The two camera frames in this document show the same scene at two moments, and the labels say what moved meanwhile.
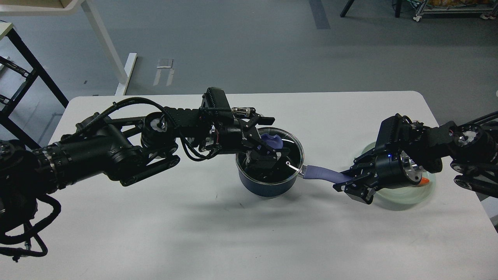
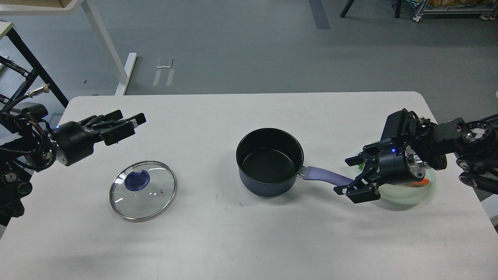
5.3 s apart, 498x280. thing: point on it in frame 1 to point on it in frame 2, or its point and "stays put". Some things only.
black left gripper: x=232 y=135 to x=73 y=142
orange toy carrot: x=424 y=181 stays put
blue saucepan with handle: x=273 y=168 stays put
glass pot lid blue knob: x=288 y=166 to x=137 y=181
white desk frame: x=123 y=69 stays put
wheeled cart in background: x=487 y=8 stays put
